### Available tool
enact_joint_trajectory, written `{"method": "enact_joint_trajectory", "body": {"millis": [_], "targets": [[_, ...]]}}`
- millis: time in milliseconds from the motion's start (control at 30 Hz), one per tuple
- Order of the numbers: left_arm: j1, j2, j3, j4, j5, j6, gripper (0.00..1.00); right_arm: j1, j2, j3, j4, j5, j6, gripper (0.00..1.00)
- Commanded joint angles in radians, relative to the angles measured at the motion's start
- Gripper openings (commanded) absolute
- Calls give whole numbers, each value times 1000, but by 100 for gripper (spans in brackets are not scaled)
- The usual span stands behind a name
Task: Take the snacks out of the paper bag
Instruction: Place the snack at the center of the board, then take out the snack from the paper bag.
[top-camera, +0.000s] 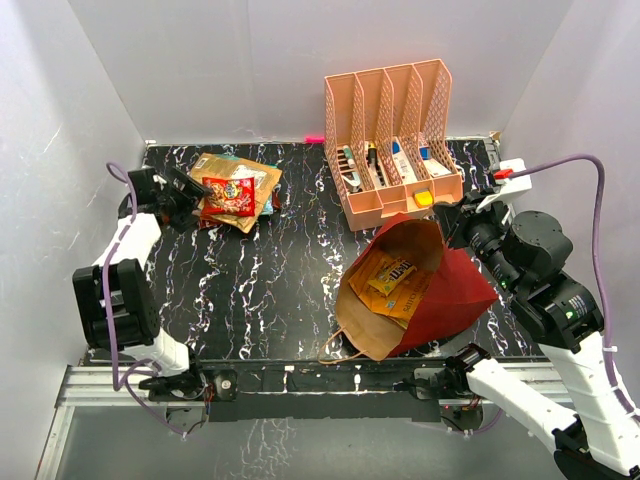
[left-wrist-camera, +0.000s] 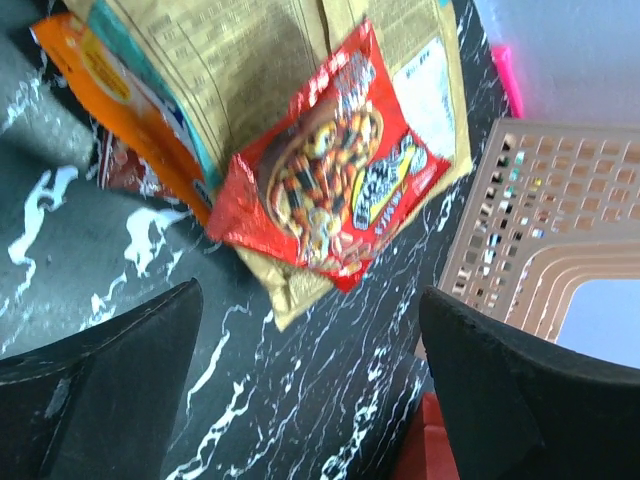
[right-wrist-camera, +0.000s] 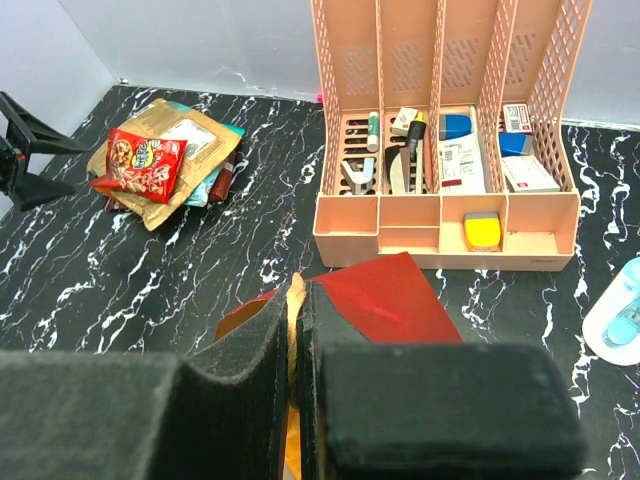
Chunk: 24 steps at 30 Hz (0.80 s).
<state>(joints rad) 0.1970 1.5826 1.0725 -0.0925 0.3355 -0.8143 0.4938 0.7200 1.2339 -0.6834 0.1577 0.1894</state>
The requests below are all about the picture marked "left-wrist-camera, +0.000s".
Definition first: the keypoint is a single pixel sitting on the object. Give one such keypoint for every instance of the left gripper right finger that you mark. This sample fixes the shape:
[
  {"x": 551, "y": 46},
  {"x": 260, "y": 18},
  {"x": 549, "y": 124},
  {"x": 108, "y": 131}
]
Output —
[{"x": 519, "y": 407}]

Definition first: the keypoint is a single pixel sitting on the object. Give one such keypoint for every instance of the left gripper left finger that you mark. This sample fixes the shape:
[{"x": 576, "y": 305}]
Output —
[{"x": 102, "y": 403}]

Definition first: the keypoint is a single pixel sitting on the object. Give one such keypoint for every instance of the red brown paper bag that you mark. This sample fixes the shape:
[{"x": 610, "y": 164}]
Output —
[{"x": 426, "y": 453}]

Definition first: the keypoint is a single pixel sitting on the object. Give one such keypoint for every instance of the red cookie snack packet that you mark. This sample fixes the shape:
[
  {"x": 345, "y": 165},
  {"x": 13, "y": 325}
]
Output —
[{"x": 330, "y": 186}]

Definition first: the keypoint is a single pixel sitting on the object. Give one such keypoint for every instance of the Fox's fruits candy bag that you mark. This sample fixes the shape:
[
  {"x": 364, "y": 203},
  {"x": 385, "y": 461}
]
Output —
[{"x": 123, "y": 104}]

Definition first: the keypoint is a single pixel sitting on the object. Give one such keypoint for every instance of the peach plastic file organizer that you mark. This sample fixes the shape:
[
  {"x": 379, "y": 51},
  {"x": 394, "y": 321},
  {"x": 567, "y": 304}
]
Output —
[{"x": 552, "y": 206}]

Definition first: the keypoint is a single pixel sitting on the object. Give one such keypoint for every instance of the pink marker on wall edge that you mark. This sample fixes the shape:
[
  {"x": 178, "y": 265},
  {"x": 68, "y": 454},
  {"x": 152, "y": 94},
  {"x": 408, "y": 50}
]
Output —
[{"x": 502, "y": 59}]

